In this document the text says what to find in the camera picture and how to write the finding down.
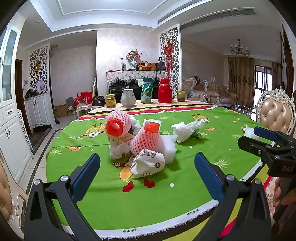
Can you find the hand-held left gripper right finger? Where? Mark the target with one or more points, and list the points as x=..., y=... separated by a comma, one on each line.
x=208, y=178

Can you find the white carved chair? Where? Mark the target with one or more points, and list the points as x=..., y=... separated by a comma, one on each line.
x=84, y=109

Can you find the person's right hand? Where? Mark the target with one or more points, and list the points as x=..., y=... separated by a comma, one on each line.
x=277, y=190

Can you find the lace piano cover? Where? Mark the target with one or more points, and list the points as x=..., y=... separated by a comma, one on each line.
x=134, y=75

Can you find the black piano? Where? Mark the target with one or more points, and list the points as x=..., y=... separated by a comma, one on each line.
x=129, y=84

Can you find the dark leather bag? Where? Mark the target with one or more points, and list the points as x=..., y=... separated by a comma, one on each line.
x=99, y=101

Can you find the cardboard box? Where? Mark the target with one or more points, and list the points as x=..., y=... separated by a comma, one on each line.
x=60, y=111

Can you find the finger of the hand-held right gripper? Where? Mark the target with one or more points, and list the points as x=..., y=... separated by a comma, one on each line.
x=264, y=133
x=252, y=146

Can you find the vase with pink flowers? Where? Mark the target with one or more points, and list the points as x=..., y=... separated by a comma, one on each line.
x=133, y=58

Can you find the green cartoon tablecloth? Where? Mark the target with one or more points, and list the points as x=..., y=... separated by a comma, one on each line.
x=150, y=107

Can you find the green printed tablecloth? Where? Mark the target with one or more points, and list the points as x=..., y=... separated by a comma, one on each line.
x=180, y=176

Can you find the black handbag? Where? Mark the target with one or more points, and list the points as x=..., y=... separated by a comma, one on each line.
x=161, y=65

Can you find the yellow and red tins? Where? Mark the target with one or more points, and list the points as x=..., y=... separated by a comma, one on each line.
x=110, y=101

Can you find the woven basket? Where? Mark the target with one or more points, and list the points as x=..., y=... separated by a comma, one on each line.
x=143, y=66

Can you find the cream leather armchair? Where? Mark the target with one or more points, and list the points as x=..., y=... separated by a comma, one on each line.
x=188, y=87

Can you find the white printed paper bag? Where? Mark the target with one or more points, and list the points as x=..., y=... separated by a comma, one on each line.
x=148, y=164

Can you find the cream leather sofa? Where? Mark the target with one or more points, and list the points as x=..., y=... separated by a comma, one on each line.
x=219, y=93

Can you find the white ceramic teapot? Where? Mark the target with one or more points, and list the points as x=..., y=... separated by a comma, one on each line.
x=128, y=97

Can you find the brown patterned curtain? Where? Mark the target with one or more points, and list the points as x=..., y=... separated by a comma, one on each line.
x=240, y=81

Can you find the honey jar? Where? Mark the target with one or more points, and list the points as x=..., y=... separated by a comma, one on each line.
x=181, y=96

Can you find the orange handbag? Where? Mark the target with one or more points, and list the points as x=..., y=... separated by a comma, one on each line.
x=152, y=66

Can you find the white lattice screen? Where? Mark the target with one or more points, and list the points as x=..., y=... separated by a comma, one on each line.
x=39, y=67
x=175, y=46

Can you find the white tall cabinet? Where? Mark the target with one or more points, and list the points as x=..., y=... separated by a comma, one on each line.
x=9, y=92

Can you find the dark door mat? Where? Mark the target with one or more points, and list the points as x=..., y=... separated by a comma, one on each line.
x=40, y=140

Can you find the red gift box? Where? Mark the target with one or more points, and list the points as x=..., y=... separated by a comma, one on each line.
x=86, y=97

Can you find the white wrapper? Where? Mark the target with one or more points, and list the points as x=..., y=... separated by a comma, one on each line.
x=249, y=133

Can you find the green patterned wrapper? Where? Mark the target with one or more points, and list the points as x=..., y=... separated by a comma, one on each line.
x=197, y=134

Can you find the pink foam fruit net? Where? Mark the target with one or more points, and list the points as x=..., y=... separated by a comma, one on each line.
x=141, y=143
x=126, y=120

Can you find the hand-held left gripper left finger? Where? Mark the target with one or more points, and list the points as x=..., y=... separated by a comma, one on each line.
x=86, y=176

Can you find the green bottle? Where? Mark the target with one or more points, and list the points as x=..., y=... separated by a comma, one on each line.
x=146, y=91

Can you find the dark framed window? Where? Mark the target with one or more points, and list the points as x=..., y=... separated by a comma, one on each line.
x=263, y=83

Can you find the white low cabinet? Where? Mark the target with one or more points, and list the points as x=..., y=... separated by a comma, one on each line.
x=39, y=109

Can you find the red thermos jug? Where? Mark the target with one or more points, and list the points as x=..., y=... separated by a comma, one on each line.
x=164, y=92

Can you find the chandelier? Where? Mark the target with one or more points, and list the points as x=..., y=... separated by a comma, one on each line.
x=239, y=48

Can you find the white paper towel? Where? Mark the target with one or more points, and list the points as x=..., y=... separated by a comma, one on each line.
x=182, y=132

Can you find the beige tufted dining chair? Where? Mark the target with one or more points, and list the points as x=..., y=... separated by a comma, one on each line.
x=275, y=111
x=7, y=197

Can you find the red knot wall decoration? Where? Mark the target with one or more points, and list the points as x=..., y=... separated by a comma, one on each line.
x=169, y=53

